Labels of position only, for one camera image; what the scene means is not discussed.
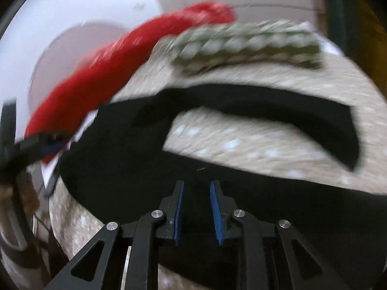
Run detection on black pants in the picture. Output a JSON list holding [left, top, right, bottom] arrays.
[[60, 84, 386, 289]]

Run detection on beige dotted bedspread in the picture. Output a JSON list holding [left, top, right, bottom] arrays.
[[48, 20, 387, 290]]

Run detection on red bolster pillow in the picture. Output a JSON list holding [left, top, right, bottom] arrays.
[[24, 0, 236, 164]]

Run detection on white bed headboard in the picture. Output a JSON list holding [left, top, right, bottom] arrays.
[[27, 20, 134, 121]]

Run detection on green dotted pillow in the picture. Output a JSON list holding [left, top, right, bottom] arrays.
[[168, 20, 321, 74]]

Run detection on teal wooden door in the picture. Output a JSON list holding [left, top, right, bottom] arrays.
[[325, 0, 359, 56]]

